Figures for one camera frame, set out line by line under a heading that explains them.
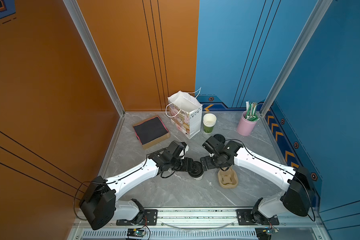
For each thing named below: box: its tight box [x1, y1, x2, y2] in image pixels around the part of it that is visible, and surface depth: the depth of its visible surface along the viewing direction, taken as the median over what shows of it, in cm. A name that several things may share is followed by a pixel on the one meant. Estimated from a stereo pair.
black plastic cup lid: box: [188, 163, 204, 178], surface depth 78 cm
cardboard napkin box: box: [132, 115, 171, 150], surface depth 108 cm
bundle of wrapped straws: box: [245, 100, 260, 122], surface depth 97 cm
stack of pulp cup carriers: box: [218, 165, 238, 189], surface depth 84 cm
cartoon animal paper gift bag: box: [167, 90, 203, 139], surface depth 97 cm
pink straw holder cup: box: [236, 110, 258, 136], surface depth 100 cm
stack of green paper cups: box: [203, 113, 217, 134], surface depth 102 cm
